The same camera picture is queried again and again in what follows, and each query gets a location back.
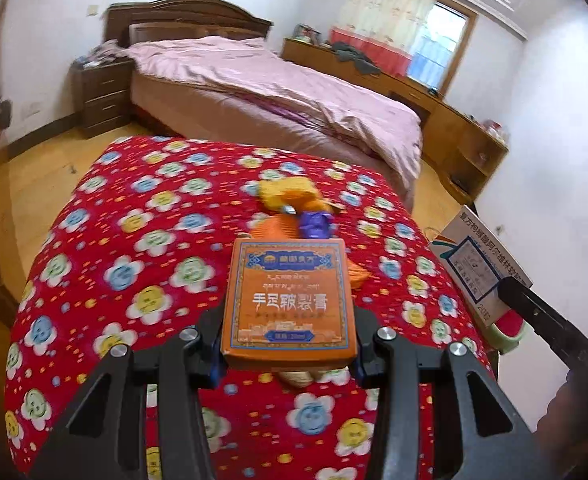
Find red flower printed blanket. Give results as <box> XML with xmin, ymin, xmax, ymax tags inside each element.
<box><xmin>4</xmin><ymin>135</ymin><xmax>500</xmax><ymax>480</ymax></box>

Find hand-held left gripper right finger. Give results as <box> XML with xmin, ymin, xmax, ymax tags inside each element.
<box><xmin>354</xmin><ymin>305</ymin><xmax>550</xmax><ymax>480</ymax></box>

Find red trash bin green rim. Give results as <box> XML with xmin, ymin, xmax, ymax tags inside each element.
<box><xmin>481</xmin><ymin>307</ymin><xmax>530</xmax><ymax>361</ymax></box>

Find white medicine box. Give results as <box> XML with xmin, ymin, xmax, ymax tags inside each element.
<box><xmin>429</xmin><ymin>205</ymin><xmax>534</xmax><ymax>333</ymax></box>

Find wooden desk cabinet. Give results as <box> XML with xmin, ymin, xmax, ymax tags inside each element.
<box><xmin>280</xmin><ymin>37</ymin><xmax>511</xmax><ymax>206</ymax></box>

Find purple wrapper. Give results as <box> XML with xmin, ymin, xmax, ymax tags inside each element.
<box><xmin>296</xmin><ymin>209</ymin><xmax>335</xmax><ymax>239</ymax></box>

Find pile of clothes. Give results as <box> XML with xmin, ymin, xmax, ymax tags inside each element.
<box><xmin>76</xmin><ymin>40</ymin><xmax>129</xmax><ymax>68</ymax></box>

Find dark wooden nightstand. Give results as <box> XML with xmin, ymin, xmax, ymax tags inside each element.
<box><xmin>71</xmin><ymin>57</ymin><xmax>134</xmax><ymax>138</ymax></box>

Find pink quilt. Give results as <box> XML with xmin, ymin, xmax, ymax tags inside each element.
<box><xmin>126</xmin><ymin>35</ymin><xmax>423</xmax><ymax>196</ymax></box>

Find orange cardboard box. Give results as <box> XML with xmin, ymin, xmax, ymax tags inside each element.
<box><xmin>220</xmin><ymin>237</ymin><xmax>359</xmax><ymax>372</ymax></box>

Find grey clothes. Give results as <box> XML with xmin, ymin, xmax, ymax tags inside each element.
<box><xmin>330</xmin><ymin>41</ymin><xmax>381</xmax><ymax>75</ymax></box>

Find pink items on shelf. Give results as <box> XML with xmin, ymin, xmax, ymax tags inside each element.
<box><xmin>481</xmin><ymin>120</ymin><xmax>510</xmax><ymax>143</ymax></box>

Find yellow plush toy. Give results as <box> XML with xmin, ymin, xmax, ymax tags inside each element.
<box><xmin>258</xmin><ymin>175</ymin><xmax>337</xmax><ymax>216</ymax></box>

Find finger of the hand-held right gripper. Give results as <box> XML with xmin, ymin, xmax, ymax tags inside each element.
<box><xmin>496</xmin><ymin>277</ymin><xmax>588</xmax><ymax>368</ymax></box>

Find floral curtain red hem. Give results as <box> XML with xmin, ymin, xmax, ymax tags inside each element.
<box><xmin>330</xmin><ymin>0</ymin><xmax>437</xmax><ymax>78</ymax></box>

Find window with bars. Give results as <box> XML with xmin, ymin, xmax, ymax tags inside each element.
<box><xmin>406</xmin><ymin>0</ymin><xmax>477</xmax><ymax>98</ymax></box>

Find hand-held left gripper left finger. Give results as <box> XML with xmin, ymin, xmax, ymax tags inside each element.
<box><xmin>28</xmin><ymin>305</ymin><xmax>235</xmax><ymax>480</ymax></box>

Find wooden bed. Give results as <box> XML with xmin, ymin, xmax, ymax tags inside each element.
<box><xmin>104</xmin><ymin>0</ymin><xmax>423</xmax><ymax>211</ymax></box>

